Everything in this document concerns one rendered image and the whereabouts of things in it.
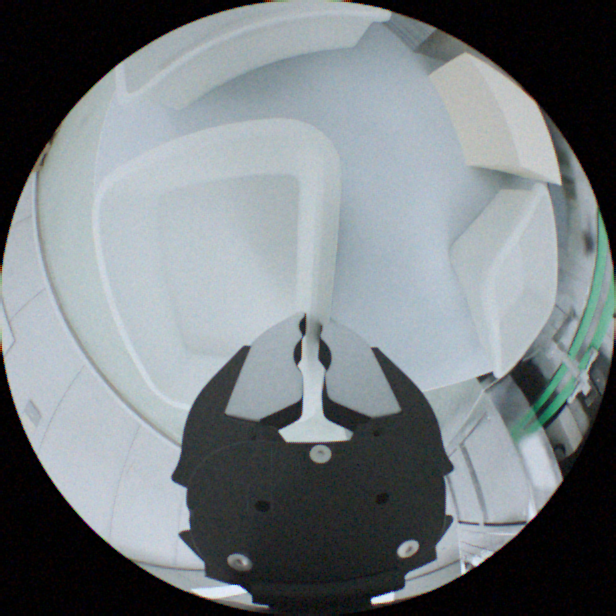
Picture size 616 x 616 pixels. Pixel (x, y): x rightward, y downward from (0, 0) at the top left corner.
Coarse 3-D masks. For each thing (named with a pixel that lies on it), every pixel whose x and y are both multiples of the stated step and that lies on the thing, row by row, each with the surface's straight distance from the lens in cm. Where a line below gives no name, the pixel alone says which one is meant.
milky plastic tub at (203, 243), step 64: (256, 128) 10; (128, 192) 18; (192, 192) 19; (256, 192) 17; (320, 192) 9; (128, 256) 19; (192, 256) 19; (256, 256) 17; (320, 256) 9; (128, 320) 19; (192, 320) 23; (256, 320) 20; (320, 320) 11; (192, 384) 23; (320, 384) 15
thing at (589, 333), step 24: (600, 216) 49; (600, 240) 49; (600, 264) 50; (600, 288) 51; (600, 312) 52; (576, 336) 56; (600, 336) 53; (576, 360) 58; (552, 384) 64; (552, 408) 68
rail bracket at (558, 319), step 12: (552, 312) 54; (552, 324) 55; (564, 324) 50; (564, 336) 50; (552, 348) 44; (564, 348) 45; (564, 360) 45; (588, 360) 51; (576, 372) 45; (576, 384) 44; (588, 396) 45
